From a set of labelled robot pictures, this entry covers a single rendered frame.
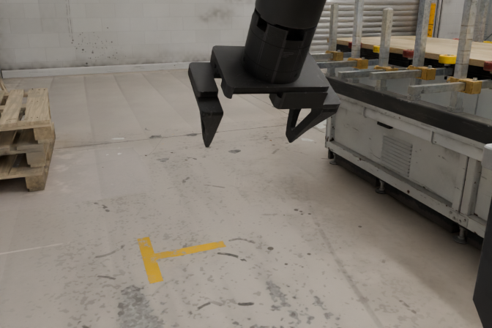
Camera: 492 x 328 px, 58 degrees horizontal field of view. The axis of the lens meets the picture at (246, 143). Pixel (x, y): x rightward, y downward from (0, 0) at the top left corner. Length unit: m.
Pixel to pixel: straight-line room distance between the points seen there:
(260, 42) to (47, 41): 7.50
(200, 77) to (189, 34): 7.63
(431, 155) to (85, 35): 6.30
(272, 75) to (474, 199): 2.03
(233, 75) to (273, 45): 0.05
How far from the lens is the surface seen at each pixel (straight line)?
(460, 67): 2.00
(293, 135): 0.49
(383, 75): 2.02
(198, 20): 8.08
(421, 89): 1.82
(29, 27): 7.85
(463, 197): 2.37
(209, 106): 0.40
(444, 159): 2.47
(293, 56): 0.39
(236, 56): 0.42
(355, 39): 2.57
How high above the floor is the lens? 1.14
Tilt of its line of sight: 18 degrees down
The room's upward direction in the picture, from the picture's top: straight up
